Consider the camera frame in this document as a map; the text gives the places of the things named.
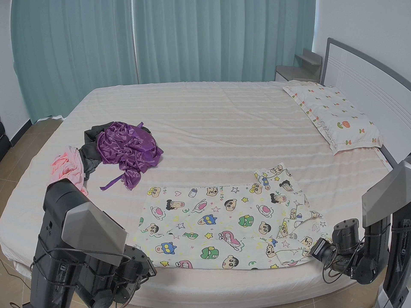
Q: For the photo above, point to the grey bedside table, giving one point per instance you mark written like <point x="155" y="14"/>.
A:
<point x="295" y="69"/>

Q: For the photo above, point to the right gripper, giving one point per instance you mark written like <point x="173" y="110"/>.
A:
<point x="324" y="250"/>

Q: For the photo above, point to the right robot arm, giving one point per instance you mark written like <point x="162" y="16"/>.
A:
<point x="395" y="236"/>

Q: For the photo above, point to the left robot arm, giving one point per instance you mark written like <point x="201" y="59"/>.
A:
<point x="54" y="268"/>

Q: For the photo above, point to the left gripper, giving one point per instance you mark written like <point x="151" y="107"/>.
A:
<point x="149" y="268"/>

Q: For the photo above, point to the white printed pyjama top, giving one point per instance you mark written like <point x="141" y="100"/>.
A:
<point x="224" y="223"/>

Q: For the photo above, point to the pink garment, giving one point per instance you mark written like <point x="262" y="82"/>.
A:
<point x="67" y="168"/>

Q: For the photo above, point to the black chest of drawers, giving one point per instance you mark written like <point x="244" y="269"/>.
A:
<point x="4" y="140"/>

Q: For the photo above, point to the bed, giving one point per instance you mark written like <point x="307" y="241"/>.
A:
<point x="208" y="117"/>

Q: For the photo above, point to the blue-green curtain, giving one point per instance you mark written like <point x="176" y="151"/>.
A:
<point x="74" y="46"/>
<point x="224" y="30"/>

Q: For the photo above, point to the dark grey garment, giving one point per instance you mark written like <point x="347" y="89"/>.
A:
<point x="91" y="152"/>

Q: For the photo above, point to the white printed pillow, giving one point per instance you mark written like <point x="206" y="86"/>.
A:
<point x="334" y="114"/>

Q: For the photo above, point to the purple satin garment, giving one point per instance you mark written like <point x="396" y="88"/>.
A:
<point x="128" y="146"/>

